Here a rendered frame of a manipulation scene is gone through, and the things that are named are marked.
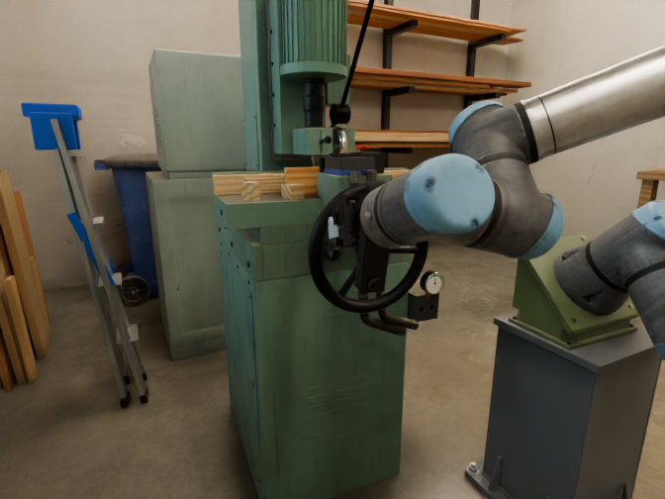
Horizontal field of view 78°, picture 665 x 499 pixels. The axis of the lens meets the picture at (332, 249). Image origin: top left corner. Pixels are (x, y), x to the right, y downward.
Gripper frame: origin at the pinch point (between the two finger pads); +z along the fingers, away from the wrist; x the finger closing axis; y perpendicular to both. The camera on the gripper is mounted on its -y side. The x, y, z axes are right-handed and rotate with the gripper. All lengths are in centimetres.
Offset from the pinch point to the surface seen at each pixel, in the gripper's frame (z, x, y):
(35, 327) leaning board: 170, 91, -11
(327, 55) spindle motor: 17, -11, 48
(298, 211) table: 21.1, -0.5, 11.2
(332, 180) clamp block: 12.4, -6.7, 16.1
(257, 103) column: 45, 0, 49
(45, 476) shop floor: 92, 72, -57
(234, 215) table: 21.1, 14.8, 11.2
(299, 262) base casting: 25.4, -0.5, -0.9
